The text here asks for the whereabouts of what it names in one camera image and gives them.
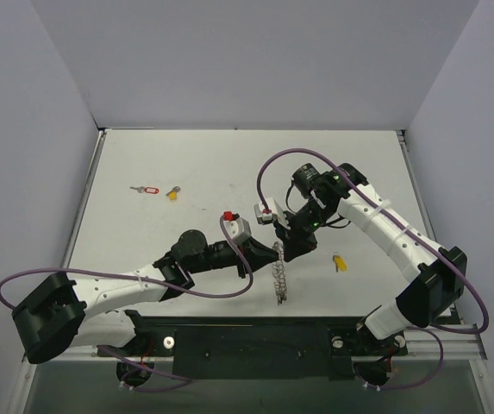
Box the silver spiked keyring disc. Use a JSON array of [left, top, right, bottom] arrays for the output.
[[272, 241, 288, 305]]

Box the yellow tag key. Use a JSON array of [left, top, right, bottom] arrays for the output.
[[333, 254, 347, 272]]

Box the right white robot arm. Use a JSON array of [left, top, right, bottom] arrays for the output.
[[274, 163, 467, 353]]

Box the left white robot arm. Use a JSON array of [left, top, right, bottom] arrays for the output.
[[11, 229, 278, 364]]

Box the yellow capped key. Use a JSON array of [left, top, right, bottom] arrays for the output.
[[166, 185, 181, 201]]

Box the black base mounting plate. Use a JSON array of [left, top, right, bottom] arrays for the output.
[[118, 310, 391, 380]]

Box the red tag key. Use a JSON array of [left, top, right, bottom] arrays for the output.
[[129, 186, 159, 195]]

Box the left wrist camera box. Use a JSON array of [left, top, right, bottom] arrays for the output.
[[222, 211, 252, 246]]

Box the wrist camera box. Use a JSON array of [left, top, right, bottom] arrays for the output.
[[253, 198, 290, 229], [222, 211, 252, 246]]

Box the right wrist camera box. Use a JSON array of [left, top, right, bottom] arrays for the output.
[[253, 198, 290, 229]]

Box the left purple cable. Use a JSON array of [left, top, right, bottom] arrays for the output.
[[0, 215, 254, 393]]

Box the purple cable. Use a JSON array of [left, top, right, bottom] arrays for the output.
[[256, 148, 490, 392], [0, 215, 254, 393]]

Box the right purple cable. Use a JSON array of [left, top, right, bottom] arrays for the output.
[[256, 148, 490, 392]]

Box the aluminium frame rail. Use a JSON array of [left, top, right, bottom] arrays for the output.
[[24, 323, 487, 363]]

